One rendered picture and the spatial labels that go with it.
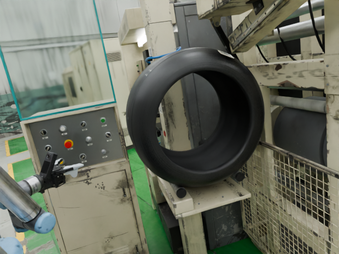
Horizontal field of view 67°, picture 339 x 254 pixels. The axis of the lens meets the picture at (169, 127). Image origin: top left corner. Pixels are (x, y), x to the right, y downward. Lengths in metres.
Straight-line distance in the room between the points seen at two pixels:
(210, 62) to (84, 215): 1.25
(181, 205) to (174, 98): 0.57
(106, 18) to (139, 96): 10.34
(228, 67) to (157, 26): 0.50
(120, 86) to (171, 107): 3.45
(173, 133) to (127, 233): 0.80
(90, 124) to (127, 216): 0.66
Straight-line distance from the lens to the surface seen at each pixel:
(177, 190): 1.13
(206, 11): 1.34
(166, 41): 1.39
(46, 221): 1.10
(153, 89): 0.96
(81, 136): 1.67
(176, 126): 1.42
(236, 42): 1.36
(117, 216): 1.81
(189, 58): 0.99
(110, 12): 11.39
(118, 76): 4.80
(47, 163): 1.25
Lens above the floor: 1.44
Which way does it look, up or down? 13 degrees down
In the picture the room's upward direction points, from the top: 10 degrees counter-clockwise
